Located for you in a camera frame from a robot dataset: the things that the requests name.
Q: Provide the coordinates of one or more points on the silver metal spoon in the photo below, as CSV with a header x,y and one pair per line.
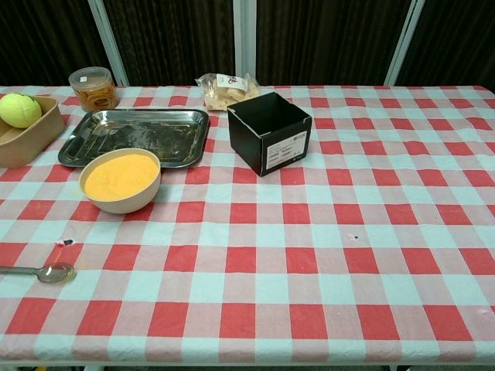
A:
x,y
56,273

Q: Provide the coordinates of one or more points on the stainless steel rectangular tray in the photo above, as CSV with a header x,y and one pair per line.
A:
x,y
135,131

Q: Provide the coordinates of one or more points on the beige bowl of orange powder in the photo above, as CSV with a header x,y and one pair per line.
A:
x,y
120,178

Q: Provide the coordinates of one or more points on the black open cardboard box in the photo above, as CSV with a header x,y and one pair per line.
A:
x,y
247,143

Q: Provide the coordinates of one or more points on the red white checkered tablecloth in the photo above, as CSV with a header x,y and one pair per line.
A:
x,y
294,247

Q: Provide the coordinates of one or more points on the clear bag of biscuits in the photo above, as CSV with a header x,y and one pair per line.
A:
x,y
228,92

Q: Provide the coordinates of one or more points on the dark brown curtain panel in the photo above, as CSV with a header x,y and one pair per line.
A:
x,y
456,38
328,38
174,38
42,38

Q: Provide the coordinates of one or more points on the clear plastic snack jar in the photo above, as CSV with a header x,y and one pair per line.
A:
x,y
93,90

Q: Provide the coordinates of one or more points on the brown paper food container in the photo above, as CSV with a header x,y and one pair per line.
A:
x,y
27,145

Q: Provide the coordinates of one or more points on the yellow-green tennis ball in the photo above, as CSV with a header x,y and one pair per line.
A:
x,y
19,110

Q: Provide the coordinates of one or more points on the white partition frame post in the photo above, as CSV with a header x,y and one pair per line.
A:
x,y
108,42
404,42
244,38

